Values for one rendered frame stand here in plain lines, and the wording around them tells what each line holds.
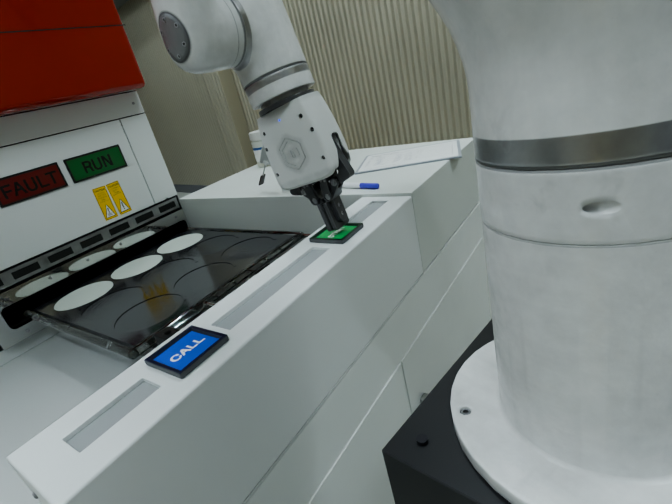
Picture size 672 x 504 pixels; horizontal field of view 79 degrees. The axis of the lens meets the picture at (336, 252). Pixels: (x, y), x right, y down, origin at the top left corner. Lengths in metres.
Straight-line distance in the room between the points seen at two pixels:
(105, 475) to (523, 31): 0.35
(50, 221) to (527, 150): 0.88
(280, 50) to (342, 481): 0.53
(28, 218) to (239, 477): 0.67
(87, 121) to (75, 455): 0.75
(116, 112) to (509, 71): 0.91
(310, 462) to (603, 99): 0.45
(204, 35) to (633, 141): 0.38
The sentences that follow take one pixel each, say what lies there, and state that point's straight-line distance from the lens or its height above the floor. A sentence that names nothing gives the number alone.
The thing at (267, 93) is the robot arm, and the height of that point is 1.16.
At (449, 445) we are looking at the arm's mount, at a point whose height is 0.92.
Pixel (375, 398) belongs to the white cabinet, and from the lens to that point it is 0.62.
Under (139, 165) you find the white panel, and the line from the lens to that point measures 1.04.
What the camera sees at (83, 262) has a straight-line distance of 0.97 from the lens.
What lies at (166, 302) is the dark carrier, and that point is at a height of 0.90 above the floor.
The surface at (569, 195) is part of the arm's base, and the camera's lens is 0.21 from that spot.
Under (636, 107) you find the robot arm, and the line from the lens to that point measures 0.20.
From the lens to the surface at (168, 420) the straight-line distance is 0.36.
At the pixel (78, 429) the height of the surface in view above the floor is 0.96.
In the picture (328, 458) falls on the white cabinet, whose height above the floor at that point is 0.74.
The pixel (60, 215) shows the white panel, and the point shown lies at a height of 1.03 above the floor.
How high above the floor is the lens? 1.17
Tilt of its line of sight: 24 degrees down
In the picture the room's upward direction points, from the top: 14 degrees counter-clockwise
